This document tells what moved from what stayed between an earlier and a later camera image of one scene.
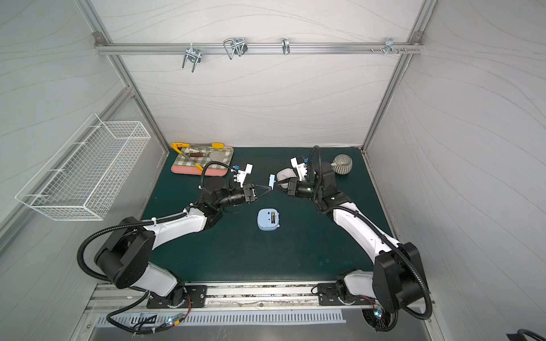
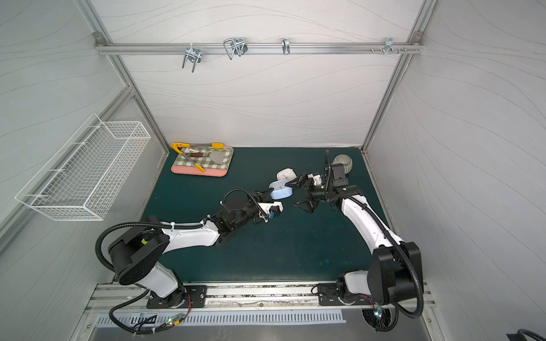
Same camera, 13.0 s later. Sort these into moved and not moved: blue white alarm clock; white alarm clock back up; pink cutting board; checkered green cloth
Moved: blue white alarm clock
Not moved: checkered green cloth; pink cutting board; white alarm clock back up
